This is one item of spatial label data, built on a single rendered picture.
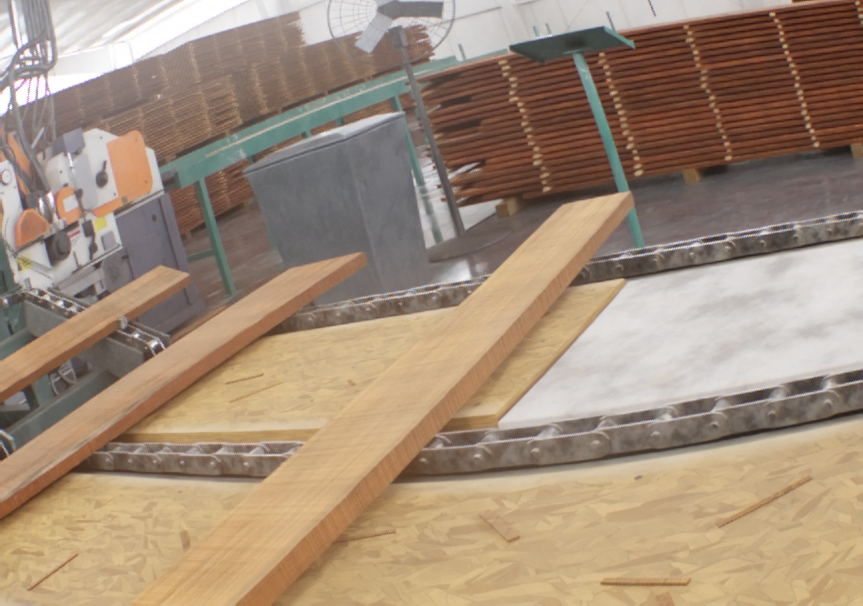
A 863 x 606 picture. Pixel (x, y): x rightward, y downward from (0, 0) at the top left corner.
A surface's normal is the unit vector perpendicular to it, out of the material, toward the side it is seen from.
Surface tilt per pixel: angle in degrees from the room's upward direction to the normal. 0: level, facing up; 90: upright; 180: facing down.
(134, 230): 90
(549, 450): 90
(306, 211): 94
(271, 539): 0
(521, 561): 0
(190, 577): 0
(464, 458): 90
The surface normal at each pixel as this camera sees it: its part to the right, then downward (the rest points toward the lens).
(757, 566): -0.29, -0.93
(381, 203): 0.87, -0.05
